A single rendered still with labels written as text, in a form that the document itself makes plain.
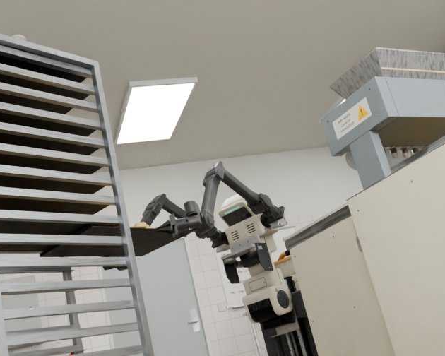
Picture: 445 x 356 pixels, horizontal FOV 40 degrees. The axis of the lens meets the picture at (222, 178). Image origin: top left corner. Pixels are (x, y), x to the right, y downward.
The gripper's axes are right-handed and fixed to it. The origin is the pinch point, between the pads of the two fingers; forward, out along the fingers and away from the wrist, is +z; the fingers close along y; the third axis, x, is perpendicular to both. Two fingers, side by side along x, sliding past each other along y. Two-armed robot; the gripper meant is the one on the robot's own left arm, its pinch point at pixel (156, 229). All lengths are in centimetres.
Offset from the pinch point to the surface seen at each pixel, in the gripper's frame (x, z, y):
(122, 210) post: -19.4, 12.2, -5.5
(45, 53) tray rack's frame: -38, 31, -76
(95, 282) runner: -28.9, 26.6, 24.4
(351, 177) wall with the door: 499, -265, -163
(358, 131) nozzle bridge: -66, -79, -1
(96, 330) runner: -31, 29, 43
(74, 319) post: 14, 44, 29
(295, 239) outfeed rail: 15, -64, 14
